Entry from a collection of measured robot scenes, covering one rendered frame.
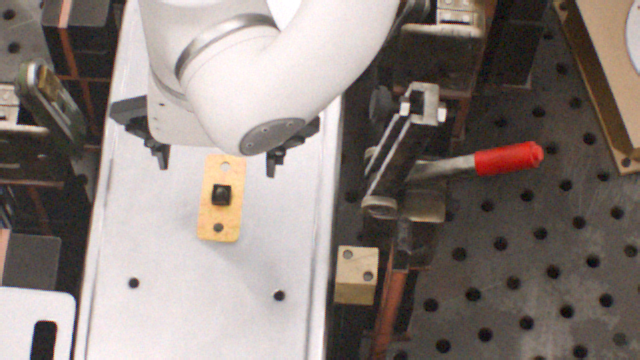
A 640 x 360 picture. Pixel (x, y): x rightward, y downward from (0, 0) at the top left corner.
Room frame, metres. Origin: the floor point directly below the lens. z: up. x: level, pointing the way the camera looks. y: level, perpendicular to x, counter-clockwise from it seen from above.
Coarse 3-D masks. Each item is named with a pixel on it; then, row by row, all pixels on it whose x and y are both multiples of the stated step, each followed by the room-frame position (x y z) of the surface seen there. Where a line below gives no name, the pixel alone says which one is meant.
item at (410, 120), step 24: (384, 96) 0.47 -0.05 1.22; (408, 96) 0.48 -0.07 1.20; (432, 96) 0.47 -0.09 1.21; (408, 120) 0.46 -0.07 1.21; (432, 120) 0.45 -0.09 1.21; (384, 144) 0.48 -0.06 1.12; (408, 144) 0.45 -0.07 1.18; (384, 168) 0.45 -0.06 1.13; (408, 168) 0.45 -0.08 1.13; (384, 192) 0.45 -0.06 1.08
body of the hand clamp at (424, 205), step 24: (408, 192) 0.47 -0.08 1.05; (432, 192) 0.47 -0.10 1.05; (384, 216) 0.44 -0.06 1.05; (408, 216) 0.44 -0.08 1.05; (432, 216) 0.44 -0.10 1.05; (384, 240) 0.44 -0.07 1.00; (432, 240) 0.44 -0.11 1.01; (384, 264) 0.44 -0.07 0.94; (408, 288) 0.44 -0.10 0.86; (408, 312) 0.44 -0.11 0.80; (408, 336) 0.44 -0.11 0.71
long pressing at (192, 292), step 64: (128, 0) 0.68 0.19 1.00; (128, 64) 0.61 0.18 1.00; (320, 128) 0.55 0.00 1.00; (128, 192) 0.47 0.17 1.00; (192, 192) 0.48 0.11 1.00; (256, 192) 0.48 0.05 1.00; (320, 192) 0.48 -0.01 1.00; (128, 256) 0.41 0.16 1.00; (192, 256) 0.41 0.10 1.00; (256, 256) 0.42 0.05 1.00; (320, 256) 0.42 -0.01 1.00; (128, 320) 0.35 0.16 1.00; (192, 320) 0.35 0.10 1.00; (256, 320) 0.36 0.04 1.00; (320, 320) 0.36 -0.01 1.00
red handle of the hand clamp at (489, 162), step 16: (528, 144) 0.47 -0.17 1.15; (448, 160) 0.47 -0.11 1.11; (464, 160) 0.47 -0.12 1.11; (480, 160) 0.46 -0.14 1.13; (496, 160) 0.46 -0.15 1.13; (512, 160) 0.46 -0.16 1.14; (528, 160) 0.46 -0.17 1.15; (416, 176) 0.46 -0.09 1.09; (432, 176) 0.46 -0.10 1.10; (448, 176) 0.46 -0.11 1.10; (464, 176) 0.46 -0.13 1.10; (480, 176) 0.46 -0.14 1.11
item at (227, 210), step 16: (208, 160) 0.51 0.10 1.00; (224, 160) 0.51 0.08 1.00; (240, 160) 0.51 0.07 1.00; (208, 176) 0.49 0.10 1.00; (224, 176) 0.49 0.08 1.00; (240, 176) 0.49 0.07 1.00; (208, 192) 0.48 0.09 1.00; (240, 192) 0.48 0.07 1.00; (208, 208) 0.46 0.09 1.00; (224, 208) 0.46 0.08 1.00; (240, 208) 0.46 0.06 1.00; (208, 224) 0.44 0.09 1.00; (224, 224) 0.45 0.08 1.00; (240, 224) 0.45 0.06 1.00; (224, 240) 0.43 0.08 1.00
